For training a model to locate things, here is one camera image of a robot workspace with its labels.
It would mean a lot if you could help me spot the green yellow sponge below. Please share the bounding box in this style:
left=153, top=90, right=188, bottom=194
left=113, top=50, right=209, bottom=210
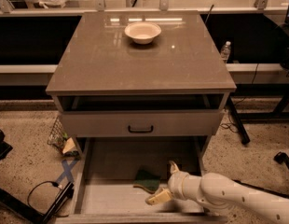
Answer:
left=133, top=169, right=160, bottom=194

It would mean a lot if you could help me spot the black cable on floor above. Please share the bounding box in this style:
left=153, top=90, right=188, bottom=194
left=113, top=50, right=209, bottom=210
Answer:
left=26, top=180, right=64, bottom=209

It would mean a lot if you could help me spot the blue tape cross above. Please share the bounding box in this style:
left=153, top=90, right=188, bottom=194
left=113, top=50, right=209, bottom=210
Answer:
left=56, top=160, right=78, bottom=184

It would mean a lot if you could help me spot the top drawer with handle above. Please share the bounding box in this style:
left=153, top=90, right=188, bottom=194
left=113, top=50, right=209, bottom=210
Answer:
left=60, top=111, right=223, bottom=137

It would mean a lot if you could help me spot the open middle drawer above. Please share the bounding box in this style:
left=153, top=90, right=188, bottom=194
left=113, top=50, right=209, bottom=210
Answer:
left=55, top=137, right=227, bottom=224

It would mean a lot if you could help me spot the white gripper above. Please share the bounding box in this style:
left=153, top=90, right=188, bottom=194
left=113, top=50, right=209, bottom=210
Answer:
left=145, top=161, right=200, bottom=205

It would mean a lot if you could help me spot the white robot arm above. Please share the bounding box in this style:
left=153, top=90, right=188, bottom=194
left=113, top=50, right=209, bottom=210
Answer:
left=145, top=161, right=289, bottom=224

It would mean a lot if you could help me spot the clear water bottle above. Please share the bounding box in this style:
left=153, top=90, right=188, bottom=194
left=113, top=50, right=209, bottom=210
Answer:
left=220, top=41, right=231, bottom=63

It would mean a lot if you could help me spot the black chair leg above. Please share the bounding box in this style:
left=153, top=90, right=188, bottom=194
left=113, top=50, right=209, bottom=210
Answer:
left=274, top=152, right=289, bottom=170

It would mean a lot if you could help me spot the black stand base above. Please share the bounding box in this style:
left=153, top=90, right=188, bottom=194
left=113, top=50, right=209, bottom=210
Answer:
left=0, top=182, right=74, bottom=224

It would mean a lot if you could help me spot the grey drawer cabinet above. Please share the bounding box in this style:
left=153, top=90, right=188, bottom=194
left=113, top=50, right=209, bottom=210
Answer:
left=47, top=11, right=236, bottom=153

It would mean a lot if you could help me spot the white bowl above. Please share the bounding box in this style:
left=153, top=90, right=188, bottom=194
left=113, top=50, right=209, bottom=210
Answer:
left=124, top=21, right=161, bottom=45

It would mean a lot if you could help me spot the black table leg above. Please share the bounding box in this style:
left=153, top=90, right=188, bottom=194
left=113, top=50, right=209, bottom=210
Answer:
left=227, top=97, right=250, bottom=145

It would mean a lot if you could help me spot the wire mesh basket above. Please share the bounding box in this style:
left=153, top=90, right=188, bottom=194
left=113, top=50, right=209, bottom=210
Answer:
left=48, top=118, right=79, bottom=157

